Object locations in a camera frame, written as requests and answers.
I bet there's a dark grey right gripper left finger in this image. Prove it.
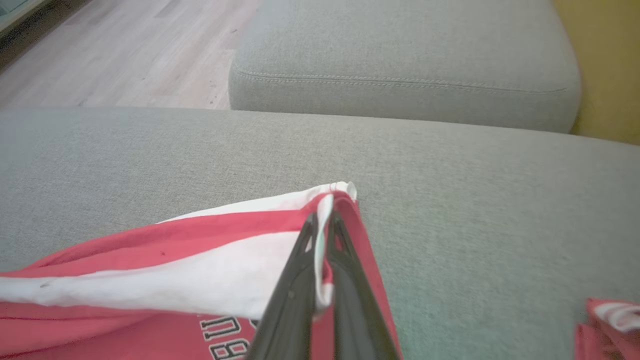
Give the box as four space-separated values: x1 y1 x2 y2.
245 212 319 360

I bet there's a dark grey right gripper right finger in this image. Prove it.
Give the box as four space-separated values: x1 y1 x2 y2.
327 211 401 360

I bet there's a red white lettered t-shirt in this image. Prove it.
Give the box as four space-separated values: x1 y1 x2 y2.
0 181 403 360

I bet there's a red white striped t-shirt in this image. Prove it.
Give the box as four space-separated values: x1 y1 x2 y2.
574 297 640 360

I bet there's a grey sofa seat cushion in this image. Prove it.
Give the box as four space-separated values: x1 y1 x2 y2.
228 0 582 134

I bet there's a yellow sofa back cushion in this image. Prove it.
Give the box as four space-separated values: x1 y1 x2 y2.
551 0 640 147

